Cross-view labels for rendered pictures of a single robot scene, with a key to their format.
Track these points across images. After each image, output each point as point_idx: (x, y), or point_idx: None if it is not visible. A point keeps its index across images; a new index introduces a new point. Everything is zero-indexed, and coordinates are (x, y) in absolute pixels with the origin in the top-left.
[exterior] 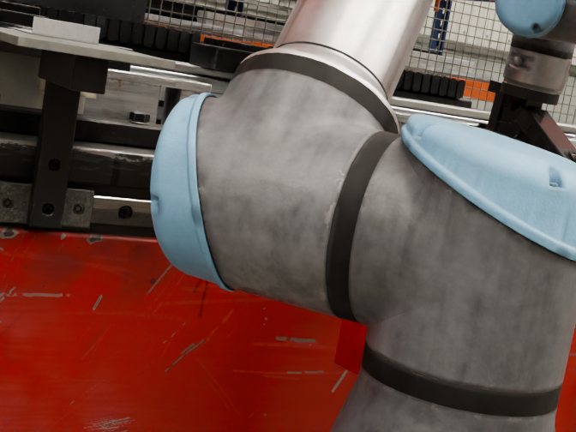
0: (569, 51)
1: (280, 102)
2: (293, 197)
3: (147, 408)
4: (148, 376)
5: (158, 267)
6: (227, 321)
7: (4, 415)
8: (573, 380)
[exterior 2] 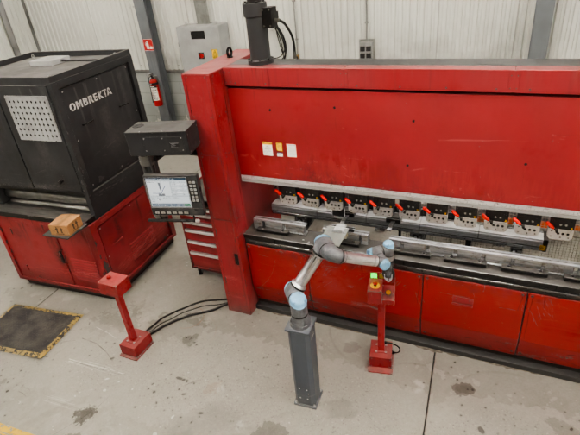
0: (388, 256)
1: (289, 286)
2: (286, 296)
3: (356, 285)
4: (355, 280)
5: (353, 266)
6: (367, 275)
7: (334, 281)
8: (450, 299)
